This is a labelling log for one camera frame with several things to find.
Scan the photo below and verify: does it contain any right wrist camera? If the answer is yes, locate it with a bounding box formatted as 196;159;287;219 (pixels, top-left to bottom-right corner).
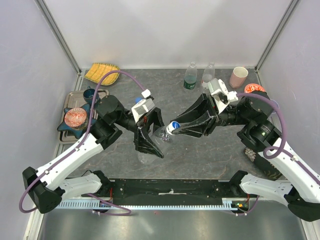
207;78;239;114

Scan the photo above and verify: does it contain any purple cup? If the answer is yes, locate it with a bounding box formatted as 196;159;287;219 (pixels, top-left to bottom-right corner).
270;99;280;109

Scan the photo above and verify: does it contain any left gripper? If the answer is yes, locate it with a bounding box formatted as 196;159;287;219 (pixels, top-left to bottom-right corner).
113;106;174;157

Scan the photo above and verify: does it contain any dark blue teacup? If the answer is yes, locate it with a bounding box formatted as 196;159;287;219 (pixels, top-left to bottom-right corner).
83;87;101;105

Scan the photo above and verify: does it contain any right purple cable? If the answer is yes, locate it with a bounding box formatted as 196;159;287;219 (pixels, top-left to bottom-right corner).
236;91;320;186

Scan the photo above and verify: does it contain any green label bottle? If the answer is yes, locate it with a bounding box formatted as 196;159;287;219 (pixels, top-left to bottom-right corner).
183;61;198;90

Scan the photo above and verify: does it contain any red label clear bottle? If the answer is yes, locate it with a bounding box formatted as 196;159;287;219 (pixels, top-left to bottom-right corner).
201;62;215;89

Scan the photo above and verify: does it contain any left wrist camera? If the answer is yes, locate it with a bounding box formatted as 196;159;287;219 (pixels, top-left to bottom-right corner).
131;89;155;123

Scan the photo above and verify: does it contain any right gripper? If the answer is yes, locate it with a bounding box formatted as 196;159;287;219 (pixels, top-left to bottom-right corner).
170;92;251;139

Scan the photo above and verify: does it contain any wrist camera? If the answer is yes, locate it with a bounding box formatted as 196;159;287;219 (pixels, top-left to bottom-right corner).
131;89;155;123
207;78;239;114

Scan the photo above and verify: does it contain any orange patterned bowl left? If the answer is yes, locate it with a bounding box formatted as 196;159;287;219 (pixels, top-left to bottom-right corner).
64;107;87;128

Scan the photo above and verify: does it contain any orange patterned bowl right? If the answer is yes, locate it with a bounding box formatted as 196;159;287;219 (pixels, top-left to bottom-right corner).
244;83;265;93

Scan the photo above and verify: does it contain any yellow woven plate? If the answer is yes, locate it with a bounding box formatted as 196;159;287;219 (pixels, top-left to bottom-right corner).
84;63;120;86

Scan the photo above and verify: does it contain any orange patterned bowl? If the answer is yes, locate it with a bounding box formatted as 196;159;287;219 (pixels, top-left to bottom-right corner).
244;83;265;93
64;107;87;128

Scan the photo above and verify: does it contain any blue label bottle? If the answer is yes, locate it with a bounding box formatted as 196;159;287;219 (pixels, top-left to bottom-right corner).
135;97;143;103

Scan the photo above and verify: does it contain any dark patterned pouch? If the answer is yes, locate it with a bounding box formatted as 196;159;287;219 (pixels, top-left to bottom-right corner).
243;147;283;181

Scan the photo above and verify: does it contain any blue white Pocari cap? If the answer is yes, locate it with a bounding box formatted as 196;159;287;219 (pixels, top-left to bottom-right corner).
166;121;180;135

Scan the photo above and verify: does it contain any clear bottle blue-white cap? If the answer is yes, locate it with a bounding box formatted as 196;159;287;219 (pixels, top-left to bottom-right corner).
137;126;175;165

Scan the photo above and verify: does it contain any metal tray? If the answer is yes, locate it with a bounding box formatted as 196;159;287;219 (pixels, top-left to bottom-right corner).
58;89;111;143

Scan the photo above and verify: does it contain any black base bar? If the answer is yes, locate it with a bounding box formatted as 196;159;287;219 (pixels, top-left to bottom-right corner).
94;178;248;206

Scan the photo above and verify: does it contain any slotted cable duct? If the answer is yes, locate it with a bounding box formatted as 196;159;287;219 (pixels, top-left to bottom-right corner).
56;198;249;211

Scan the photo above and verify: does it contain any pink cup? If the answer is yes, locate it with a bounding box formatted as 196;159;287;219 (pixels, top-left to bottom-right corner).
229;66;249;89

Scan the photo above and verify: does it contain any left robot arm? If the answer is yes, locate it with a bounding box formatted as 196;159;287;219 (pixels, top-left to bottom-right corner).
22;95;164;214

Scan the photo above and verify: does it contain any purple cable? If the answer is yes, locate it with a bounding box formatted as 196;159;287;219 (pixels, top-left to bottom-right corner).
18;70;151;213
236;91;320;186

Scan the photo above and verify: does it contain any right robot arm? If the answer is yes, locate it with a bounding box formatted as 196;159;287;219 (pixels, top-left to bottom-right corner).
167;91;320;222

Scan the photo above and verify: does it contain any blue star plate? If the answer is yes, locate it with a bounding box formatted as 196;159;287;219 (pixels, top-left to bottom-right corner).
57;103;97;139

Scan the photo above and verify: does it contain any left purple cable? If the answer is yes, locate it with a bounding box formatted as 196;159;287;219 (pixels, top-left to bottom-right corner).
18;70;151;213

